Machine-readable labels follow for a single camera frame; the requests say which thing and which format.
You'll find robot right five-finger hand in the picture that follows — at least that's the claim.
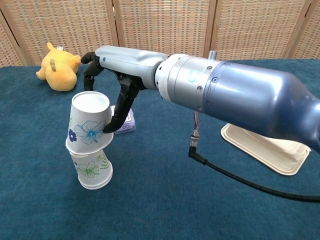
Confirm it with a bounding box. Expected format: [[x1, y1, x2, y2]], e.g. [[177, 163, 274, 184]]
[[81, 46, 171, 134]]

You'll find paper cup blue flower print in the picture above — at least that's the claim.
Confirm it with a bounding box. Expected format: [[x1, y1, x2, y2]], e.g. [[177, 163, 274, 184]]
[[65, 91, 115, 154]]

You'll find paper cup green flower print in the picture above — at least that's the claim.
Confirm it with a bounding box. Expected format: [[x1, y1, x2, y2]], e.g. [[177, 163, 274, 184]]
[[70, 147, 114, 188]]

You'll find white paper cup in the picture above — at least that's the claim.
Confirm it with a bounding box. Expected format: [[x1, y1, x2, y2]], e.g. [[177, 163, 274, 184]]
[[78, 172, 114, 191]]

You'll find woven rattan folding screen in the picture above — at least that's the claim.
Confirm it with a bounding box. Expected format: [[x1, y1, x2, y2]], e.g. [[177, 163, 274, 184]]
[[0, 0, 320, 68]]

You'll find purple clear floss pick box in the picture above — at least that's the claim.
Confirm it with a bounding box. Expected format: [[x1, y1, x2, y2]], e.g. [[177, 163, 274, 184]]
[[109, 104, 137, 135]]

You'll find yellow plush toy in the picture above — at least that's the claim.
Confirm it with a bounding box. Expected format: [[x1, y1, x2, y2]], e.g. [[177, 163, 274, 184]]
[[36, 42, 82, 93]]

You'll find cream takeout food container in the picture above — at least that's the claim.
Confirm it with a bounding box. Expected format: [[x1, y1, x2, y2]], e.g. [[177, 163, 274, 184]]
[[220, 123, 312, 176]]

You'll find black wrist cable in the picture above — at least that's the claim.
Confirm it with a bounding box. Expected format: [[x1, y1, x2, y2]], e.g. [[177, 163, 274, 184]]
[[187, 111, 320, 204]]

